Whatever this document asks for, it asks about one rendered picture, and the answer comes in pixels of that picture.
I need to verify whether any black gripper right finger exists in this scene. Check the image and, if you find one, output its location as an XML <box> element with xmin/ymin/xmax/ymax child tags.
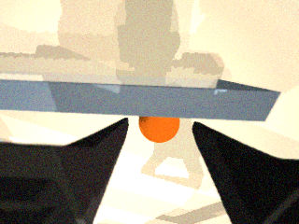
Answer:
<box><xmin>192</xmin><ymin>121</ymin><xmax>299</xmax><ymax>224</ymax></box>

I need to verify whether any orange ball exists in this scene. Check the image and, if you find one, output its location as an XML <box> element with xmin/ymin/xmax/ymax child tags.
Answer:
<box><xmin>138</xmin><ymin>117</ymin><xmax>179</xmax><ymax>143</ymax></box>

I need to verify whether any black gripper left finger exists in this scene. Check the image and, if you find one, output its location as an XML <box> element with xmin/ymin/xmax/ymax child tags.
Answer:
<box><xmin>0</xmin><ymin>118</ymin><xmax>129</xmax><ymax>224</ymax></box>

